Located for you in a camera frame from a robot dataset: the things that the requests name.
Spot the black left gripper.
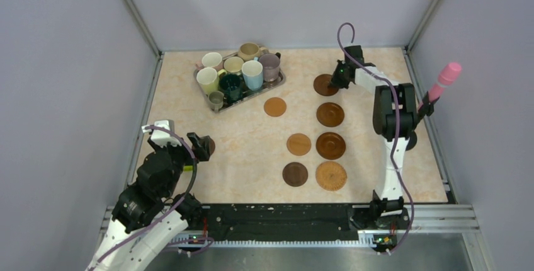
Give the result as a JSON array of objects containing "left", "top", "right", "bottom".
[{"left": 149, "top": 131, "right": 210, "bottom": 197}]

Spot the dark walnut coaster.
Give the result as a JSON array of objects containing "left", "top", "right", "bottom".
[
  {"left": 282, "top": 162, "right": 309, "bottom": 187},
  {"left": 209, "top": 139, "right": 216, "bottom": 156}
]

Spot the brown saucer coaster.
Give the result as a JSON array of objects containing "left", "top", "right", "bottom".
[
  {"left": 316, "top": 102, "right": 345, "bottom": 127},
  {"left": 313, "top": 74, "right": 339, "bottom": 96},
  {"left": 315, "top": 132, "right": 346, "bottom": 160}
]

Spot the light bamboo coaster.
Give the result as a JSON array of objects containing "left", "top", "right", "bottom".
[
  {"left": 286, "top": 133, "right": 312, "bottom": 156},
  {"left": 263, "top": 97, "right": 287, "bottom": 117}
]

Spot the dark walnut coaster front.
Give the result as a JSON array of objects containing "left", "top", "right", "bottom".
[{"left": 282, "top": 162, "right": 309, "bottom": 187}]

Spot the woven rattan coaster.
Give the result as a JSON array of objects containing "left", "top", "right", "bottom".
[{"left": 315, "top": 161, "right": 348, "bottom": 192}]

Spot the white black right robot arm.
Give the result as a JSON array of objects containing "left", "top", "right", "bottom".
[{"left": 329, "top": 45, "right": 419, "bottom": 228}]

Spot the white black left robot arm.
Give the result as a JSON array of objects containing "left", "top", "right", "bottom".
[{"left": 87, "top": 125, "right": 215, "bottom": 270}]

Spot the small grey-green cup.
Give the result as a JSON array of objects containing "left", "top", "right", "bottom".
[{"left": 208, "top": 91, "right": 224, "bottom": 113}]

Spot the metal serving tray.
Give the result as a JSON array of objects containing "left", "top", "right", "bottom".
[{"left": 198, "top": 52, "right": 287, "bottom": 113}]

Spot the pale yellow mug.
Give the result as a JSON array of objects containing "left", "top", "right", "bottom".
[{"left": 196, "top": 67, "right": 227, "bottom": 96}]

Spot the dark green mug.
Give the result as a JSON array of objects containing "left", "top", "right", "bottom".
[{"left": 219, "top": 74, "right": 243, "bottom": 105}]

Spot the mauve mug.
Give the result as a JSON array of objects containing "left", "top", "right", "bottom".
[{"left": 259, "top": 52, "right": 281, "bottom": 83}]

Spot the white mug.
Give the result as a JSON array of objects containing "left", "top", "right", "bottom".
[{"left": 197, "top": 52, "right": 224, "bottom": 71}]

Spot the beige mug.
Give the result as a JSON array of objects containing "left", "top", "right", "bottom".
[{"left": 224, "top": 56, "right": 244, "bottom": 76}]

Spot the light blue mug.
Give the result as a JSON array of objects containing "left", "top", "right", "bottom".
[{"left": 242, "top": 60, "right": 263, "bottom": 91}]

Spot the pink microphone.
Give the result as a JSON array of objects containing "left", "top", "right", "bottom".
[{"left": 419, "top": 62, "right": 462, "bottom": 111}]

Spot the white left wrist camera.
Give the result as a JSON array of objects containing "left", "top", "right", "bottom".
[{"left": 141, "top": 119, "right": 178, "bottom": 147}]

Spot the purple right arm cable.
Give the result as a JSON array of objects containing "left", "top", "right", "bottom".
[{"left": 336, "top": 22, "right": 415, "bottom": 255}]

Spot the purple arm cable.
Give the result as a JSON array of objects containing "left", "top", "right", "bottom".
[
  {"left": 89, "top": 125, "right": 215, "bottom": 268},
  {"left": 336, "top": 22, "right": 415, "bottom": 255}
]

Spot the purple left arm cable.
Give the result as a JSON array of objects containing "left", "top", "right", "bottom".
[{"left": 89, "top": 125, "right": 215, "bottom": 268}]

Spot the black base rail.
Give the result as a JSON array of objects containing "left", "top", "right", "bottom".
[{"left": 99, "top": 203, "right": 418, "bottom": 249}]

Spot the tan mug with handle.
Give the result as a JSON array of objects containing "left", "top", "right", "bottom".
[{"left": 237, "top": 42, "right": 269, "bottom": 62}]

